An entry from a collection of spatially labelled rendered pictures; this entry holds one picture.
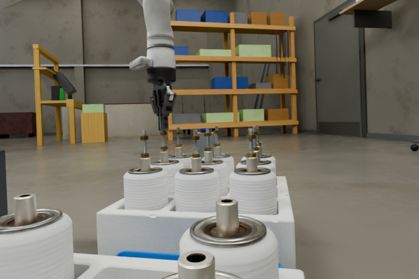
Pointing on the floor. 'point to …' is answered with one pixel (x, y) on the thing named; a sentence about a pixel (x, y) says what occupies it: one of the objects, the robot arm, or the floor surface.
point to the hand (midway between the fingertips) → (163, 123)
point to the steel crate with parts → (17, 124)
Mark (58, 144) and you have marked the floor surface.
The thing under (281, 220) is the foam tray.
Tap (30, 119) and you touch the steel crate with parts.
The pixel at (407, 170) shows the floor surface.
